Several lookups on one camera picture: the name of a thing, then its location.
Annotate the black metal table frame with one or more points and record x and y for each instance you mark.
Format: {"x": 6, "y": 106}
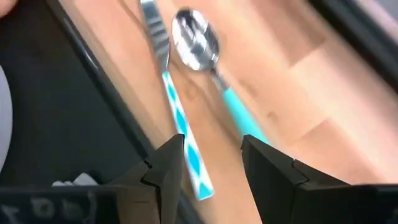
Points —
{"x": 357, "y": 31}

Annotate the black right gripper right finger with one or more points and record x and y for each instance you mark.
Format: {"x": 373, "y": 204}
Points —
{"x": 270, "y": 180}

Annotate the orange cup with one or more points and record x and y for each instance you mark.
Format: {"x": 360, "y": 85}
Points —
{"x": 6, "y": 4}

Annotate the grey napkin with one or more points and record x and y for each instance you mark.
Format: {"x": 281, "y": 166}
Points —
{"x": 77, "y": 181}

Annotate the black plastic tray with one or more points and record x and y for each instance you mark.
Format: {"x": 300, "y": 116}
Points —
{"x": 62, "y": 109}

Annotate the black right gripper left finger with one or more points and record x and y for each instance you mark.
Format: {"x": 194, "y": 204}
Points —
{"x": 168, "y": 174}

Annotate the white round plate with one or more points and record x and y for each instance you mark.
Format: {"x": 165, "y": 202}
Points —
{"x": 4, "y": 118}

